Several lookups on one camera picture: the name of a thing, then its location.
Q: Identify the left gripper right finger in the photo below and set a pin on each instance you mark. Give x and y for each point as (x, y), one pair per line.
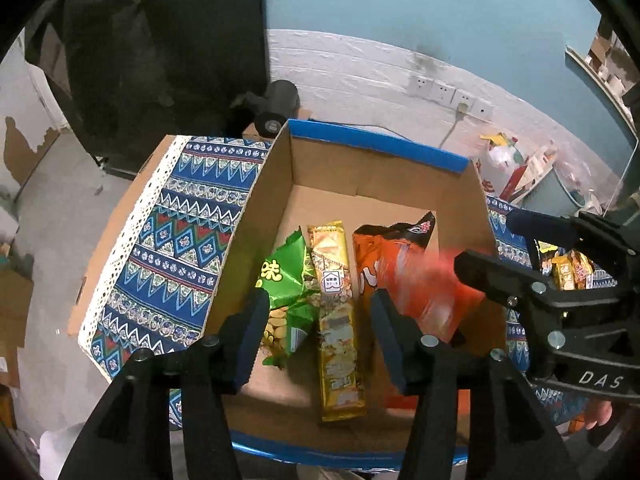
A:
(511, 435)

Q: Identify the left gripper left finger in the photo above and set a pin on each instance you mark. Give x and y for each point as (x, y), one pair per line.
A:
(127, 434)

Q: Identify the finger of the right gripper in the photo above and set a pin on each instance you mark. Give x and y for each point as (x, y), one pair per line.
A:
(559, 231)
(506, 282)

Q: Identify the orange chip bag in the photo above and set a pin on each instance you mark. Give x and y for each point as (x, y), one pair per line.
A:
(405, 260)

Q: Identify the gold long snack pack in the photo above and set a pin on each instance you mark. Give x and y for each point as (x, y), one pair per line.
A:
(342, 392)

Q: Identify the green snack bag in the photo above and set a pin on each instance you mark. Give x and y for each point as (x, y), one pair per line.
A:
(289, 277)

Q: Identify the red yellow striped snack bag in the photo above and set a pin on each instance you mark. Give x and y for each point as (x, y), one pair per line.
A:
(582, 269)

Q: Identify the right human hand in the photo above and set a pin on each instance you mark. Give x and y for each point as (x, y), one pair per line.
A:
(597, 413)

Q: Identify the light blue waste bin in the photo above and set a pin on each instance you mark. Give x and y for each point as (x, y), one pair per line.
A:
(551, 196)

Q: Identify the white carton leaning on bin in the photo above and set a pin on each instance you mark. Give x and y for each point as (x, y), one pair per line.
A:
(528, 176)

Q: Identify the red white paper bag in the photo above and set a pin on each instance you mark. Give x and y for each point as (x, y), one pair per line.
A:
(500, 164)

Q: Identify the patterned blue tablecloth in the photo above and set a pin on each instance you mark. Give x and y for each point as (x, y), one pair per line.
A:
(203, 222)

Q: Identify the black spotlight on box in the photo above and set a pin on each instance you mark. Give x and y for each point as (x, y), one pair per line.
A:
(269, 112)

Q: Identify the black softbox light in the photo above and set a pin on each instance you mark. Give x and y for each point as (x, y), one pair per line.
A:
(127, 73)

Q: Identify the wall shelf with items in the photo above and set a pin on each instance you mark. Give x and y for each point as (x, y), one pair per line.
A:
(610, 68)

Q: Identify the white wall socket strip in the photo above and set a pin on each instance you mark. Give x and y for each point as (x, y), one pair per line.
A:
(447, 96)

